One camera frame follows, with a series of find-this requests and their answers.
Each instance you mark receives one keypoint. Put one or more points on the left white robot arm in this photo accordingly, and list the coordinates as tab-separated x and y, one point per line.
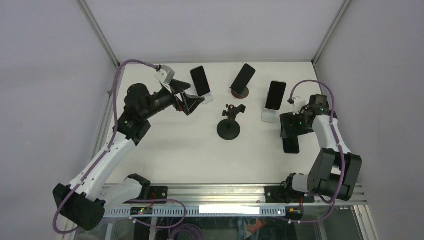
84	201

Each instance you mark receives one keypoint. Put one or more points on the black phone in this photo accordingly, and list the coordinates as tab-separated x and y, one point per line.
200	81
291	145
242	79
275	95

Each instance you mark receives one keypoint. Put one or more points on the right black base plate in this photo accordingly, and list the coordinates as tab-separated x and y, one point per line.
278	194

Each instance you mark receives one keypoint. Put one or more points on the white slotted cable duct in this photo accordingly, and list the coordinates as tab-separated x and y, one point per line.
205	210

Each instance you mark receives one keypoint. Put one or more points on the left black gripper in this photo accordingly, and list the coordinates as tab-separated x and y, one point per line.
189	102

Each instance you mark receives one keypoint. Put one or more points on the silver phone stand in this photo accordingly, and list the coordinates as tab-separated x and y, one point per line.
268	115
207	98

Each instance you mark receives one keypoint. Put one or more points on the silver phone stand left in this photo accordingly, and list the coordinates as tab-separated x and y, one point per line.
207	98

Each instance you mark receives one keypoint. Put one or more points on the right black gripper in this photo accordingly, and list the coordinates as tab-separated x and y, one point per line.
289	118

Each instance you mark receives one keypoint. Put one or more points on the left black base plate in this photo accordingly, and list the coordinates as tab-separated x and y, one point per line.
159	193

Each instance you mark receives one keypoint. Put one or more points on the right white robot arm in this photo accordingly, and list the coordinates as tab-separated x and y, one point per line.
336	169

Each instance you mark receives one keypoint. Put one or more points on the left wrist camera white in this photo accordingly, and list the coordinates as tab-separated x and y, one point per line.
164	74

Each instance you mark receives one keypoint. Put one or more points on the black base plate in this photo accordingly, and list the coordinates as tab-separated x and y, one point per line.
278	194
159	193

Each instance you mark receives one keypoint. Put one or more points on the silver phone stand right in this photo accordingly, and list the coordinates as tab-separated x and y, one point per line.
268	115

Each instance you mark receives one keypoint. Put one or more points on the aluminium mounting rail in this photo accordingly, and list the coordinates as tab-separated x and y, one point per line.
238	194

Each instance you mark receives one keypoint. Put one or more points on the black round-base clamp stand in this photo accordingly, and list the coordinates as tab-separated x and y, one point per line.
229	129

